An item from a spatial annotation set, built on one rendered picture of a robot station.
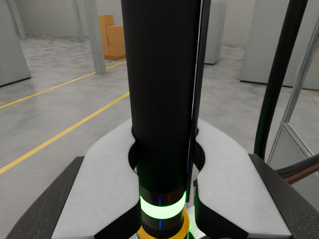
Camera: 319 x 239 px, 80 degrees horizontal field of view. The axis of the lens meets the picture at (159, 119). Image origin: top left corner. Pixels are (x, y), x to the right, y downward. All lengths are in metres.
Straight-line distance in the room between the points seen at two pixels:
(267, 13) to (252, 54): 0.92
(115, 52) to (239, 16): 7.05
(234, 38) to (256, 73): 6.79
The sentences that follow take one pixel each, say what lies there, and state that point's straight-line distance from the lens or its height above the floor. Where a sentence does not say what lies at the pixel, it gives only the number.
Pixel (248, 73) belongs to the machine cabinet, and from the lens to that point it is 5.72.
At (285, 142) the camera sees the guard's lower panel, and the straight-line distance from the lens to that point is 1.65.
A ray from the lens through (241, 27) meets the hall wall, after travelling 12.25.
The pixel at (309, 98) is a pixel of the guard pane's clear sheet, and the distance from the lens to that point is 1.46.
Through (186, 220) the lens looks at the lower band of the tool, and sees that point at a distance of 0.17.
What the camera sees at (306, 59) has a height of 1.45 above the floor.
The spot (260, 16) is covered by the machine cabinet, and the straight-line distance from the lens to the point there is 5.53.
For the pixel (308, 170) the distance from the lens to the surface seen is 0.31.
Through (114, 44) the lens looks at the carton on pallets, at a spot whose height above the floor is 0.57.
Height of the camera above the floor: 1.72
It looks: 30 degrees down
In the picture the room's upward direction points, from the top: 1 degrees counter-clockwise
